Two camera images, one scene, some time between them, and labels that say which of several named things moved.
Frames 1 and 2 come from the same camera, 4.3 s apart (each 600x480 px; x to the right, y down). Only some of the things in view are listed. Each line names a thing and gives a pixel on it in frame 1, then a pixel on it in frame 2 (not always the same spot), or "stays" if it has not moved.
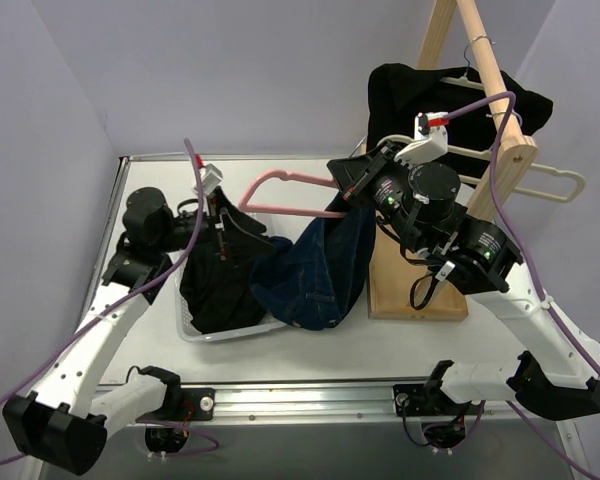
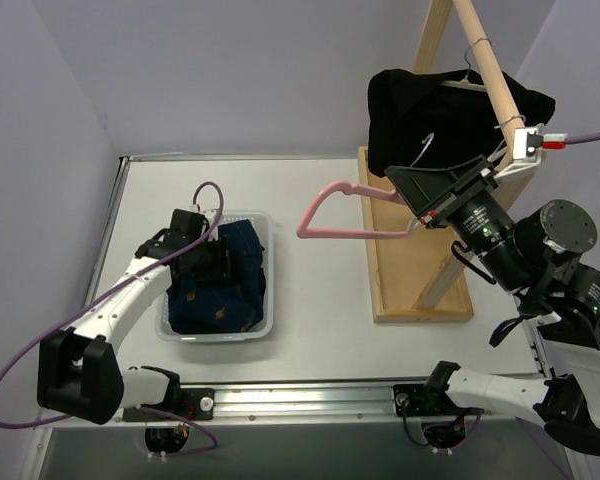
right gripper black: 363,175 to 456,191
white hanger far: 463,81 stays
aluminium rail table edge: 345,405 stays
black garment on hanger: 398,93 stays
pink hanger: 245,205 to 393,196
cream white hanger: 569,196 to 499,149
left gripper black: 218,229 to 216,261
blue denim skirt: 314,279 to 235,305
